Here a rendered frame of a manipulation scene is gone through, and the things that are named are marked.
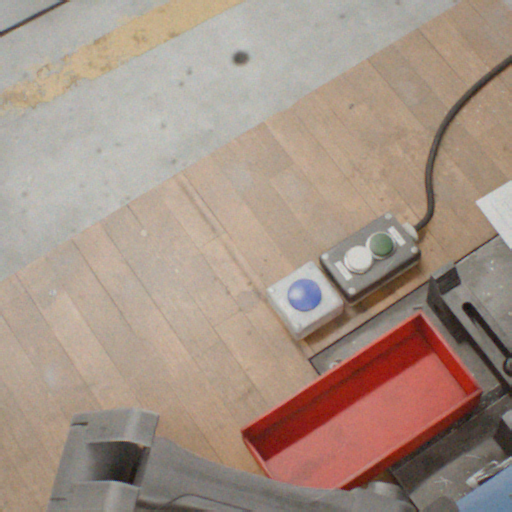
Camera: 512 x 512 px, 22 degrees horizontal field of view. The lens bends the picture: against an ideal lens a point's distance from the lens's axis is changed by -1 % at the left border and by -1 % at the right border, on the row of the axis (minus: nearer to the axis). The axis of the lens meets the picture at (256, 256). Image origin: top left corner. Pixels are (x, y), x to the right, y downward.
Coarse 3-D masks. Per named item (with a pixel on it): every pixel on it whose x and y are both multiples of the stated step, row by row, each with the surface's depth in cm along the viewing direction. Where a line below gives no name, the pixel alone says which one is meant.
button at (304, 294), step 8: (304, 280) 157; (296, 288) 157; (304, 288) 157; (312, 288) 157; (288, 296) 157; (296, 296) 156; (304, 296) 156; (312, 296) 156; (320, 296) 156; (296, 304) 156; (304, 304) 156; (312, 304) 156
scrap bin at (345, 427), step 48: (384, 336) 151; (432, 336) 153; (336, 384) 155; (384, 384) 155; (432, 384) 155; (288, 432) 153; (336, 432) 153; (384, 432) 153; (432, 432) 150; (288, 480) 151; (336, 480) 151
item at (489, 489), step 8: (504, 472) 141; (496, 480) 141; (504, 480) 141; (480, 488) 140; (488, 488) 140; (496, 488) 140; (504, 488) 140; (472, 496) 140; (480, 496) 140; (488, 496) 140; (496, 496) 140; (504, 496) 140; (464, 504) 140; (472, 504) 140; (480, 504) 140; (488, 504) 140; (496, 504) 140; (504, 504) 140
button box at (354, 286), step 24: (432, 144) 167; (432, 168) 166; (432, 192) 164; (384, 216) 161; (432, 216) 163; (360, 240) 160; (408, 240) 159; (336, 264) 159; (384, 264) 158; (408, 264) 159; (336, 288) 160; (360, 288) 157
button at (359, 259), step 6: (354, 252) 158; (360, 252) 158; (366, 252) 158; (348, 258) 158; (354, 258) 158; (360, 258) 158; (366, 258) 158; (348, 264) 158; (354, 264) 158; (360, 264) 158; (366, 264) 158; (360, 270) 158
